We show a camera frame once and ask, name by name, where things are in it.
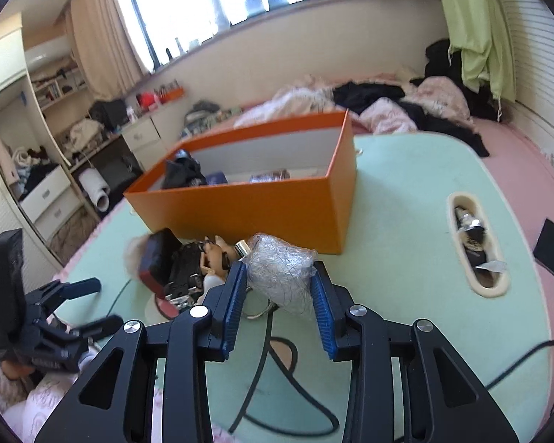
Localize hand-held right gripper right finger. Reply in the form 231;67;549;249
310;261;520;443

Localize beige curtain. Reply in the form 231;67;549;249
69;0;153;102

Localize red and black box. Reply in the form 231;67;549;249
137;228;182;297

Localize light green hanging cloth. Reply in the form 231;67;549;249
431;0;518;102

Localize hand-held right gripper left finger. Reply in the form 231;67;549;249
34;262;249;443

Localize hair net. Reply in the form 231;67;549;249
247;233;319;317

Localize white drawer cabinet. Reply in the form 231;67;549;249
18;164;98;241

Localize green cartoon printed desktop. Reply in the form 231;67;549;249
51;131;552;443

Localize white wall shelves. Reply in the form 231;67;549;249
28;53;90;111

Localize window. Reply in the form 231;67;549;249
122;0;352;68

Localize white desk with drawer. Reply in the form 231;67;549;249
69;102;185;171

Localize grey bag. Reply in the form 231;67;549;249
182;100;222;127

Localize black and silver accessory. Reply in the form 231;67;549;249
165;241;208;308

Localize pink bed sheet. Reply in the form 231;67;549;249
351;74;554;296

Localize orange cardboard box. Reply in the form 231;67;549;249
123;109;357;255

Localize metal key ring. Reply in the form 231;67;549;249
240;298;280;321

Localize pale pink blanket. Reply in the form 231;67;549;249
233;74;352;130

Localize black clothes pile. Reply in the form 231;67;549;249
332;39;502;158

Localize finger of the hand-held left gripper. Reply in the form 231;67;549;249
41;277;102;310
69;315;124;344

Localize white clothes pile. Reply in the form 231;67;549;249
67;119;107;148

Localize person's floral pajama leg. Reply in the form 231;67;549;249
0;355;241;443

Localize wardrobe clothes pile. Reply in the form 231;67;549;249
7;145;61;199

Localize pink printed garment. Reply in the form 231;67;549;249
360;76;472;134

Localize brown and silver box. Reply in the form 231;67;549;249
249;168;291;183

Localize white paper roll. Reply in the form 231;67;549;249
78;168;112;213

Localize black lace cloth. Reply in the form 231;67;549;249
161;148;208;190

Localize silver foil wrapper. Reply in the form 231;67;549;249
457;210;485;236

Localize black bag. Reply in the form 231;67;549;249
89;99;129;130

